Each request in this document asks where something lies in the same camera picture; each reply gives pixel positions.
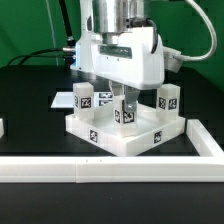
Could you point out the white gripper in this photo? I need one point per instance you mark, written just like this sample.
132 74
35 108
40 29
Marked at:
131 62

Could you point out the white square table top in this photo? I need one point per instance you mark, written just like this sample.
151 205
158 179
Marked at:
128 140

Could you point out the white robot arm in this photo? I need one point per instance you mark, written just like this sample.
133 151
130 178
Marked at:
107 20

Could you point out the tag plate with markers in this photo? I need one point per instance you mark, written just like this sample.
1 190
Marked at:
66 100

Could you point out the partial white block left edge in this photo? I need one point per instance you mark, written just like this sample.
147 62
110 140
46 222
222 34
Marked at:
1 128

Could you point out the white U-shaped fence wall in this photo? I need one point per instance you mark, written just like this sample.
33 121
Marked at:
206 166

